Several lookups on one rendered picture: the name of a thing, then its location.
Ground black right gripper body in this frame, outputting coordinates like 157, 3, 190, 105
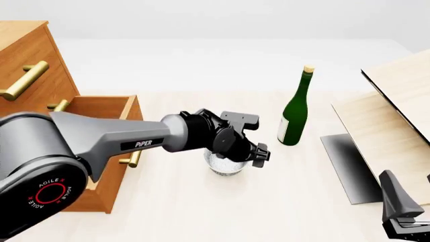
382, 210, 430, 239

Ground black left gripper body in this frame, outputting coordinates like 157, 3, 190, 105
254, 147, 272, 161

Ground open wooden drawer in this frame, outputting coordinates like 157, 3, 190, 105
62, 94, 144, 214

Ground wooden cabinet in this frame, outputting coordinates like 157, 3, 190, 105
0, 20, 144, 214

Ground green wine bottle with cork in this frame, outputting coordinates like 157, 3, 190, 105
276, 65, 316, 147

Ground pale wooden rack, black panels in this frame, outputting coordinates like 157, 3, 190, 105
319, 48, 430, 206

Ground brass handle of open drawer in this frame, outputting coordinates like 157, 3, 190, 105
118, 149, 143, 169

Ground brass handle of middle drawer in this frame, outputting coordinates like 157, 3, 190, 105
46, 99, 71, 113

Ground closed wooden drawer, long handle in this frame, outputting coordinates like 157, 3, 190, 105
0, 26, 81, 113

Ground long brass drawer handle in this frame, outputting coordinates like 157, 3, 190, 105
0, 60, 50, 102

